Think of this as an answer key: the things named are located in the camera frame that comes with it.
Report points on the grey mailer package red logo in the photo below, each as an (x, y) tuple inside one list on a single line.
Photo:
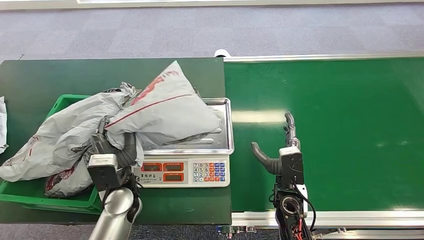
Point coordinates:
[(66, 182)]

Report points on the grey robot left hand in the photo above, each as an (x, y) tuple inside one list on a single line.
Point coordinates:
[(130, 150)]

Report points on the steel weighing tray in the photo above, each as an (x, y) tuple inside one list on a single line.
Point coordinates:
[(225, 132)]

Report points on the white plastic package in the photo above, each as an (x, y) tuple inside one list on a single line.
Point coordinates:
[(2, 126)]

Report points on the aluminium conveyor side rail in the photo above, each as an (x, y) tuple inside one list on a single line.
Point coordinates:
[(324, 57), (364, 218)]

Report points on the grey mailer package red print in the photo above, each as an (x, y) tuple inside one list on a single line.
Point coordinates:
[(165, 109)]

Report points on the green plastic crate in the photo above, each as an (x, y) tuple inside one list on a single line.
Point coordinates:
[(26, 195)]

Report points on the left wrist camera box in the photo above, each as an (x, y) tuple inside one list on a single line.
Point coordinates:
[(104, 170)]

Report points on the green conveyor belt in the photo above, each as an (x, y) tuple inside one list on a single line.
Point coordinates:
[(348, 132)]

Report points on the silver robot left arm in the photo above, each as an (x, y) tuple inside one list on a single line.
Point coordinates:
[(114, 215)]

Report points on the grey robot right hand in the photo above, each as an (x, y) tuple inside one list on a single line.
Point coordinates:
[(271, 164)]

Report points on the white electronic scale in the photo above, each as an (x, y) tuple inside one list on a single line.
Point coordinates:
[(185, 172)]

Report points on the large crumpled grey mailer package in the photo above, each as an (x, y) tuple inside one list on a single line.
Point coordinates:
[(63, 136)]

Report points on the metal conveyor bracket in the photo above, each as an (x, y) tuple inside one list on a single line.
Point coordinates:
[(236, 229)]

